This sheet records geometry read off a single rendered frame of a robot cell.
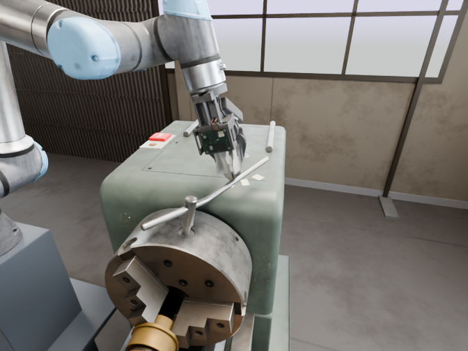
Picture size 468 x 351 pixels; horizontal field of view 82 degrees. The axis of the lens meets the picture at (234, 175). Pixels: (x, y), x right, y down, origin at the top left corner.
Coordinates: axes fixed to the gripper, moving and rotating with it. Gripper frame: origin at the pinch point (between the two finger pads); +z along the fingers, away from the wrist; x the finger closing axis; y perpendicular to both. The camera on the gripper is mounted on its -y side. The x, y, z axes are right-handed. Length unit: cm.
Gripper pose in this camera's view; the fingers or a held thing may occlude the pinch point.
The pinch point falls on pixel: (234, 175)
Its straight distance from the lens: 61.0
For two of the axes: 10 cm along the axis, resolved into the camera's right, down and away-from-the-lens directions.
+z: 2.3, 8.8, 4.1
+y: -1.8, 4.6, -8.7
